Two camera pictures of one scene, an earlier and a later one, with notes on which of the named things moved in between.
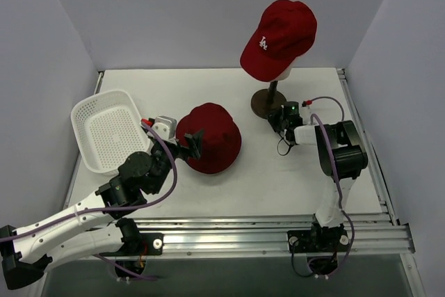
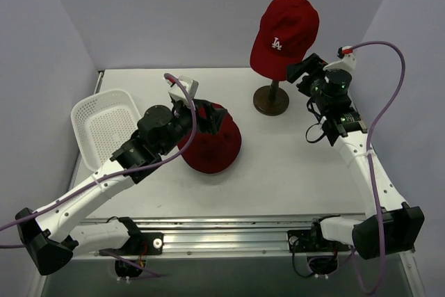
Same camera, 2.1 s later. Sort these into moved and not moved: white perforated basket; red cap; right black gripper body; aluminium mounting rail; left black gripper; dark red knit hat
Moved: left black gripper; red cap; right black gripper body
Not moved: white perforated basket; dark red knit hat; aluminium mounting rail
